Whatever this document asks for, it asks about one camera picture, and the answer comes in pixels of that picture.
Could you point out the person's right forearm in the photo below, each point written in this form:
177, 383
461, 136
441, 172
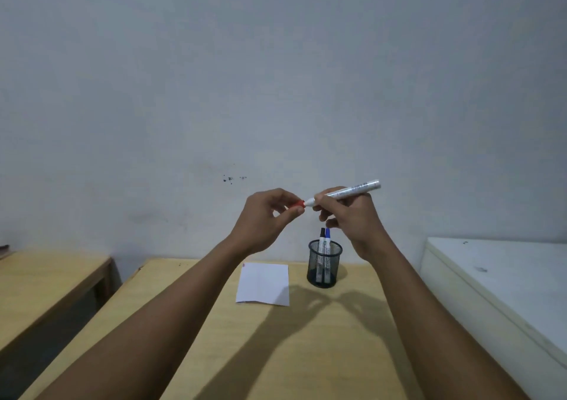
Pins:
434, 324

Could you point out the person's right thumb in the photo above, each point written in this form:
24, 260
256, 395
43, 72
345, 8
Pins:
324, 208

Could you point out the person's left hand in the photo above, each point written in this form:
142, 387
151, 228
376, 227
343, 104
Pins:
257, 220

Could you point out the wooden side table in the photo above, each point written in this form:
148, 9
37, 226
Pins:
40, 289

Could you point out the white cabinet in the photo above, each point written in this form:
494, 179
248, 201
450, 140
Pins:
500, 297

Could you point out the white marker pen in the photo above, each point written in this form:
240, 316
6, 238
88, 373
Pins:
354, 189

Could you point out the person's right hand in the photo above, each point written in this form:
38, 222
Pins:
356, 220

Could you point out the person's left thumb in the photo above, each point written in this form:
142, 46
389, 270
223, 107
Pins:
290, 212

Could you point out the blue capped marker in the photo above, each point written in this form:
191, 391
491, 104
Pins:
328, 251

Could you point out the person's left forearm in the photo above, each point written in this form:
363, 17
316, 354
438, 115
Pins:
150, 324

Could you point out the red marker cap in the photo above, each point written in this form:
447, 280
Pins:
299, 204

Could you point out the black mesh pen holder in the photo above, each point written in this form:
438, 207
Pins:
325, 264

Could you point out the white paper sheet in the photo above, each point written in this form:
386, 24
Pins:
263, 283

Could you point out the black capped marker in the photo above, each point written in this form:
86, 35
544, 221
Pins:
322, 249

